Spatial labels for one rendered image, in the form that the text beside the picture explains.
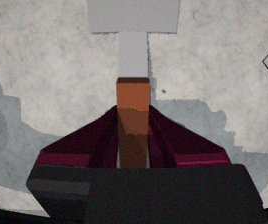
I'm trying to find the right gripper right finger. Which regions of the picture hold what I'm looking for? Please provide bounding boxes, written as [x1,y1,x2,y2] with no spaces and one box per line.
[147,105,232,168]

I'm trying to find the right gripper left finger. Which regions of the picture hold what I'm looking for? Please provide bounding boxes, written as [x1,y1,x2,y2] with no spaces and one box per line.
[34,105,119,168]

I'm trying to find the grey turner with brown handle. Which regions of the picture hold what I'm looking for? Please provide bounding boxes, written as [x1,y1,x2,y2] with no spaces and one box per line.
[87,0,179,168]

